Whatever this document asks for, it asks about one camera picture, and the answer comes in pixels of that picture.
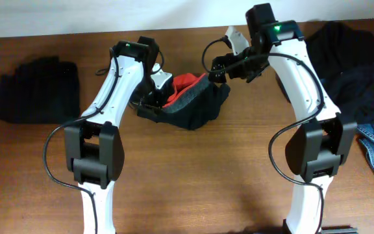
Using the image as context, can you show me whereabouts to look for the black pants with red waistband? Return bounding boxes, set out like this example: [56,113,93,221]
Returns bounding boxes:
[136,73,231,130]

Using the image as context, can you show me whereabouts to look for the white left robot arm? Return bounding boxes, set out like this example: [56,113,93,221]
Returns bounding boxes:
[64,36,171,233]

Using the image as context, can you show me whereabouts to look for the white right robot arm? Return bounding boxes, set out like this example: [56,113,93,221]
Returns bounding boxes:
[207,3,357,233]

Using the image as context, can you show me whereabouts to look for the black garment with button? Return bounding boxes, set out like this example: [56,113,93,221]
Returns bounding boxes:
[275,73,290,103]

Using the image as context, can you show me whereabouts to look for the black knit garment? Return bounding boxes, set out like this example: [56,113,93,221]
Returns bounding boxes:
[305,21,374,79]

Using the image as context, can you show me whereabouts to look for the black folded cloth pile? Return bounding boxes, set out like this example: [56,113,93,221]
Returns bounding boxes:
[0,57,81,124]

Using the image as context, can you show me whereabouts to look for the black metal rail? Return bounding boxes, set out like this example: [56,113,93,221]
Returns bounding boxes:
[321,226,358,234]

